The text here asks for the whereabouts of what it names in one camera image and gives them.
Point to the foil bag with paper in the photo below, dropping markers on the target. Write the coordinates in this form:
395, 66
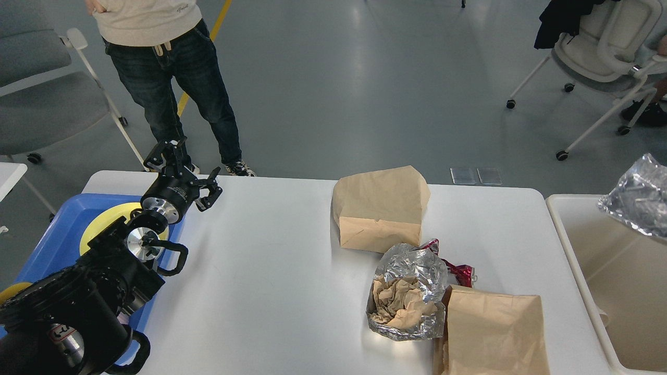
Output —
405, 297

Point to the black jacket on chair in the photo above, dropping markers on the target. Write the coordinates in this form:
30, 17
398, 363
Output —
561, 17

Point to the white plastic bin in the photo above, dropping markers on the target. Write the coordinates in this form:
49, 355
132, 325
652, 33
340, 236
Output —
621, 276

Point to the white office chair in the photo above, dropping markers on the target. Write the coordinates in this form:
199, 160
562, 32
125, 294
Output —
603, 56

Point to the red snack wrapper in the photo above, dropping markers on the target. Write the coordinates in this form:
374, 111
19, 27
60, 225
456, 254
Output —
464, 274

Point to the floor socket plates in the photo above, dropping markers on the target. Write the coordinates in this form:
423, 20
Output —
470, 176

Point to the person in beige sweater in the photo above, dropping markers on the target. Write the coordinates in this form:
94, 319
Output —
152, 44

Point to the white side table corner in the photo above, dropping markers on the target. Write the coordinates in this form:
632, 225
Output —
11, 173

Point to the grey chair at left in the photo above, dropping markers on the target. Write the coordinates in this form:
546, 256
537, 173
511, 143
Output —
49, 90

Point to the brown paper bag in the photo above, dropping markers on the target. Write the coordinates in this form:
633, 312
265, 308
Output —
491, 333
376, 210

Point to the seated person in white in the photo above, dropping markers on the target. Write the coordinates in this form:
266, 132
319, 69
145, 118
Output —
652, 115

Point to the teal yellow cup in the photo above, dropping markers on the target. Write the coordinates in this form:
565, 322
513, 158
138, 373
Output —
13, 290

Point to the blue plastic tray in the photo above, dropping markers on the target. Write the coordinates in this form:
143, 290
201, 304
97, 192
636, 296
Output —
57, 239

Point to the yellow plastic plate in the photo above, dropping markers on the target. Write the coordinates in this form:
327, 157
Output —
104, 221

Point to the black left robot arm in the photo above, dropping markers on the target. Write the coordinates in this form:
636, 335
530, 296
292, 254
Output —
68, 322

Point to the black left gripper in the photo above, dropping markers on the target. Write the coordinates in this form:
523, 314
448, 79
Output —
173, 192

